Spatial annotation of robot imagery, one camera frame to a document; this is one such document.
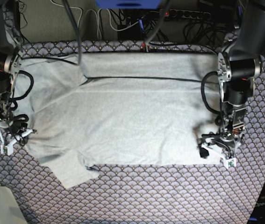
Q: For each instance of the black power strip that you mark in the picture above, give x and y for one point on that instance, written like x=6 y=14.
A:
x=174 y=14

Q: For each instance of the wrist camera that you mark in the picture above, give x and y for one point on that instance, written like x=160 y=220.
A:
x=229 y=162
x=7 y=149

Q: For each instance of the blue mount plate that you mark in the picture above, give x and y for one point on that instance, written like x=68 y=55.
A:
x=128 y=4

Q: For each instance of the black box under table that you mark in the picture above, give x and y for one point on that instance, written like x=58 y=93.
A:
x=134 y=34

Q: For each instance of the red black clamp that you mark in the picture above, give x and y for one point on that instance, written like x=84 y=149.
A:
x=145 y=48

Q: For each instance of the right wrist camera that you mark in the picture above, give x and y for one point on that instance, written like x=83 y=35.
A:
x=7 y=149

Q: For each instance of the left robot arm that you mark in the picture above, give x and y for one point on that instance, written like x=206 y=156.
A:
x=238 y=64

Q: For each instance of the light grey T-shirt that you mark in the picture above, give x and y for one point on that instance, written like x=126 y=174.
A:
x=119 y=109

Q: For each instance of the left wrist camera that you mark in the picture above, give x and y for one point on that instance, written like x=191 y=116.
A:
x=229 y=162

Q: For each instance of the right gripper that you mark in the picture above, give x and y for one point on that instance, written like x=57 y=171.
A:
x=16 y=128

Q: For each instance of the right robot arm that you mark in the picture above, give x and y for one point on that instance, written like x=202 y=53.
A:
x=15 y=84

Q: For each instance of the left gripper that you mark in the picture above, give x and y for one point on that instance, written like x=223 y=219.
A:
x=219 y=144

